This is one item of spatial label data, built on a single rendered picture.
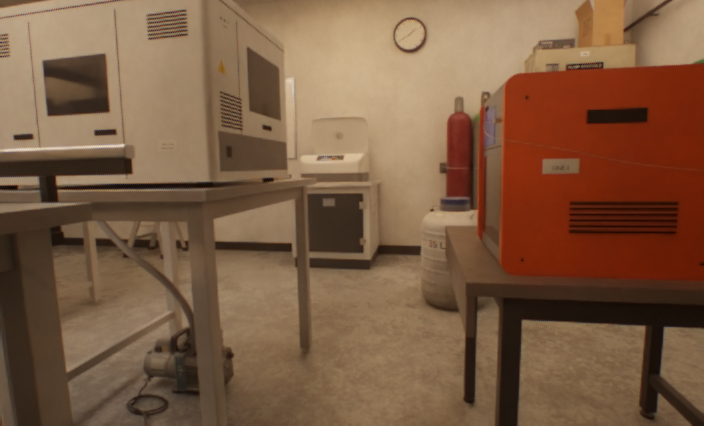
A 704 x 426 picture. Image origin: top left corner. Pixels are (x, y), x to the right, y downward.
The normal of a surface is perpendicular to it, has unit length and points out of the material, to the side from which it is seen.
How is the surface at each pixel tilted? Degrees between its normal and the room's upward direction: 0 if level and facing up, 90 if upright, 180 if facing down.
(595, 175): 90
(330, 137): 105
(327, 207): 90
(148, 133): 90
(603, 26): 90
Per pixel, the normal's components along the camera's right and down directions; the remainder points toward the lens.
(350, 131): -0.18, 0.36
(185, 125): -0.19, 0.11
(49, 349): 0.98, 0.00
